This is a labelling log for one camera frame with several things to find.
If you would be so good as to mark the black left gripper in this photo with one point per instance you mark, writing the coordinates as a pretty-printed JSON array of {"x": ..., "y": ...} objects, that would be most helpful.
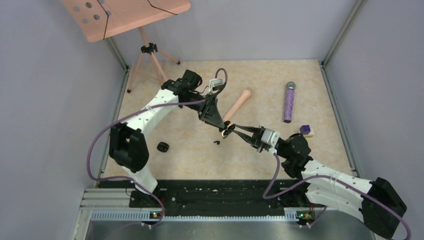
[{"x": 212, "y": 116}]

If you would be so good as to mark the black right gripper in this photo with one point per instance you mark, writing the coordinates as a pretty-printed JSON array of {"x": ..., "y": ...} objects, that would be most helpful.
[{"x": 255, "y": 140}]

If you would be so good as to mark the black glossy earbud charging case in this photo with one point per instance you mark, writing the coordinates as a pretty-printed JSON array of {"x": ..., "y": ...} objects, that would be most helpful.
[{"x": 227, "y": 130}]

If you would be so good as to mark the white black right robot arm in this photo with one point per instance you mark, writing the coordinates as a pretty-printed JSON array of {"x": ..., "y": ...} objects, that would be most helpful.
[{"x": 375, "y": 203}]

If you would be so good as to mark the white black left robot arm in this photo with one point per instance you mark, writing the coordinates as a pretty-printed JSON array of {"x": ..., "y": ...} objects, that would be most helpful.
[{"x": 128, "y": 138}]

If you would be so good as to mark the black case lid piece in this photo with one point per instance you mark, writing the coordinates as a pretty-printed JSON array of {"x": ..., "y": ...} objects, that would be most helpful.
[{"x": 163, "y": 147}]

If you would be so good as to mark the pink wooden flute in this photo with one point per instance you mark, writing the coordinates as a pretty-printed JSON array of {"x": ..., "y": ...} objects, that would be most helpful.
[{"x": 245, "y": 94}]

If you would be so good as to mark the purple cube on block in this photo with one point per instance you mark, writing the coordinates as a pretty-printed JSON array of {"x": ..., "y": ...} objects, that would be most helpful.
[{"x": 307, "y": 131}]

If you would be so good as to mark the purple glitter microphone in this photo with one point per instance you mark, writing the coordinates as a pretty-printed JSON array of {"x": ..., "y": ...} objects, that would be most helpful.
[{"x": 289, "y": 102}]

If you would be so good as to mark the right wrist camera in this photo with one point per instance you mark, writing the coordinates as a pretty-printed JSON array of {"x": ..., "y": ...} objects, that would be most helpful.
[{"x": 270, "y": 137}]

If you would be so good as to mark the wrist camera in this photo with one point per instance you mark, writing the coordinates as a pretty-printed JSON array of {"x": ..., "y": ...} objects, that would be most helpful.
[
  {"x": 270, "y": 137},
  {"x": 216, "y": 84}
]

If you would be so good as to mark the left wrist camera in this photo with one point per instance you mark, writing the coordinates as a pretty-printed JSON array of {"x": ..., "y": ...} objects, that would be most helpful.
[{"x": 216, "y": 84}]

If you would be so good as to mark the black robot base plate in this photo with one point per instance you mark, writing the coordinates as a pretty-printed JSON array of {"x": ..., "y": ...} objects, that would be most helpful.
[{"x": 219, "y": 198}]

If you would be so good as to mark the grey slotted cable duct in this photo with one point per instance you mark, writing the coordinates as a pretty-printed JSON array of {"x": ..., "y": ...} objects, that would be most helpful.
[{"x": 147, "y": 216}]

